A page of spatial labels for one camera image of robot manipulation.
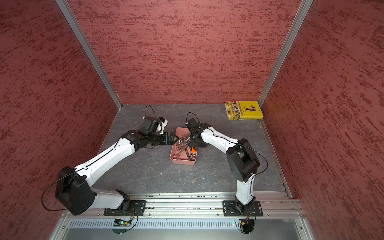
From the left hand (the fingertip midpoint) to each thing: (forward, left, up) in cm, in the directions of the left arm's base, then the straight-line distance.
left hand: (171, 142), depth 81 cm
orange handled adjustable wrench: (-1, -12, -9) cm, 16 cm away
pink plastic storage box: (-3, -8, -16) cm, 18 cm away
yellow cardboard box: (+37, -50, -12) cm, 64 cm away
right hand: (+3, -14, -11) cm, 18 cm away
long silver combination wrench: (-4, -3, -9) cm, 10 cm away
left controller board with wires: (-36, +23, -17) cm, 46 cm away
